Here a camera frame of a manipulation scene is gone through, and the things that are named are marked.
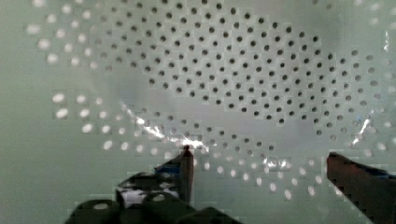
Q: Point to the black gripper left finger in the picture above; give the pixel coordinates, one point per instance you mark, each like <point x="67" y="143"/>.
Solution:
<point x="160" y="197"/>

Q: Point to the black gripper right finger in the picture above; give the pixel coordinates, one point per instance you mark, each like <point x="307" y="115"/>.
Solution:
<point x="371" y="190"/>

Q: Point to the pale green plastic strainer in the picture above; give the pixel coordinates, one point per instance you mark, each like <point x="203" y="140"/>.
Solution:
<point x="262" y="91"/>

